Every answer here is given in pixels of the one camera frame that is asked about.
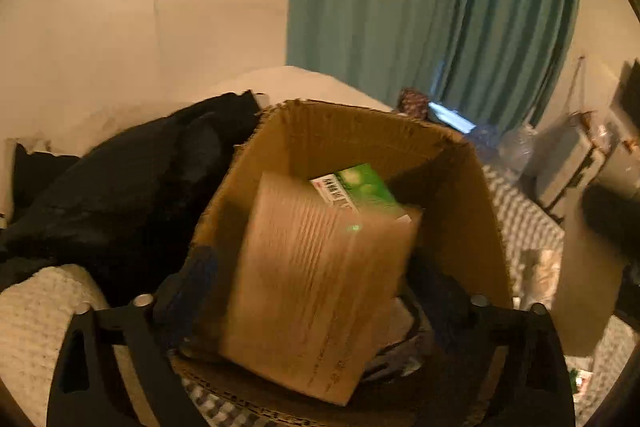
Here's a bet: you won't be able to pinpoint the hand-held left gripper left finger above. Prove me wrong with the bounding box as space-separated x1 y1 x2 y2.
47 245 221 427

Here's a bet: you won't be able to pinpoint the white suitcase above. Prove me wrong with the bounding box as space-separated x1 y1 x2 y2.
532 114 601 212

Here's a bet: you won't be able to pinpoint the large clear water bottle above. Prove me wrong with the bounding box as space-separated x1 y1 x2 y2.
500 127 539 178

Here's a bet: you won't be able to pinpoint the hanging wall cable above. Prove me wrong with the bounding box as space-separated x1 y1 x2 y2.
565 54 592 118

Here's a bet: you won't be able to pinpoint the white knit blanket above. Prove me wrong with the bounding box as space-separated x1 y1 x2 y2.
0 264 151 427

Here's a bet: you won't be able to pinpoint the patterned brown gift box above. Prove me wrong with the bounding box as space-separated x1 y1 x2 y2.
397 88 431 120

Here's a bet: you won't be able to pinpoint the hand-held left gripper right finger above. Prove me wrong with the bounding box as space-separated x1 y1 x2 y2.
407 256 576 427

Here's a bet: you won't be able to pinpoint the pale blue flat object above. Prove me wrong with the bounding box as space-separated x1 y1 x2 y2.
429 102 477 134

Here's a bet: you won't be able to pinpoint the large brown cardboard box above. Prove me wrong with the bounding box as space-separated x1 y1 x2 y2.
167 99 516 427

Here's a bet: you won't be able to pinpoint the grey mini fridge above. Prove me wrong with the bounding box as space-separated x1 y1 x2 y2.
597 107 640 188

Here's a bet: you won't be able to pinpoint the dark television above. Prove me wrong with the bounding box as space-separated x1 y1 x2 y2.
620 62 640 118

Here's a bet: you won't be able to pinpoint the crumpled clear plastic bottles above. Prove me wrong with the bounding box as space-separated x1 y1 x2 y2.
470 127 502 164

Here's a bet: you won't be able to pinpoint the teal curtain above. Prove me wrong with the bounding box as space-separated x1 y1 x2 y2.
286 0 583 135

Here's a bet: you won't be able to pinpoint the small brown cardboard box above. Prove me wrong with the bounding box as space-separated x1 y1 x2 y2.
218 163 425 408

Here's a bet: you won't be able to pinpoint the black cloth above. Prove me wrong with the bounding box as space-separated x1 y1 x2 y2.
0 91 263 308

